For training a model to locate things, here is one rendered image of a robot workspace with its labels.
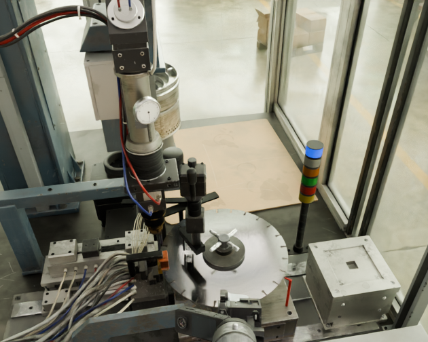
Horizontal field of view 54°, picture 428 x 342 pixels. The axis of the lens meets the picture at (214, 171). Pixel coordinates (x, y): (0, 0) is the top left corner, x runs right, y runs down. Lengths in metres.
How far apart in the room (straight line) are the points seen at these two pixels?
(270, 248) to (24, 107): 0.84
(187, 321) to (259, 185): 0.89
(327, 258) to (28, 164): 0.97
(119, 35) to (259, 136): 1.25
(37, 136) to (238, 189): 0.72
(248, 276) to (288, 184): 0.65
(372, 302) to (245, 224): 0.38
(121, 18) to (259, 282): 0.67
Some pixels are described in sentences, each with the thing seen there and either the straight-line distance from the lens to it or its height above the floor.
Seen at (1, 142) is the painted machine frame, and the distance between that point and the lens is 1.50.
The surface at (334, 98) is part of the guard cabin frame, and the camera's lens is 1.43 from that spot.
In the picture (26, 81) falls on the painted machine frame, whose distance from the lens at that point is 1.37.
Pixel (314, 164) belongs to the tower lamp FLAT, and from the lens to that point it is 1.15.
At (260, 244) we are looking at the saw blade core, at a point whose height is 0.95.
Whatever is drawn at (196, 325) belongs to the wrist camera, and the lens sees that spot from 0.82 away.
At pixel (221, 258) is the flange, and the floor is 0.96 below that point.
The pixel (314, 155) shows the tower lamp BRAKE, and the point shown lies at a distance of 1.13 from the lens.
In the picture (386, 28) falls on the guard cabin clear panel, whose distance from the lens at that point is 1.20.
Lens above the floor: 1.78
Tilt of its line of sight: 38 degrees down
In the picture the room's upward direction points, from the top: 1 degrees counter-clockwise
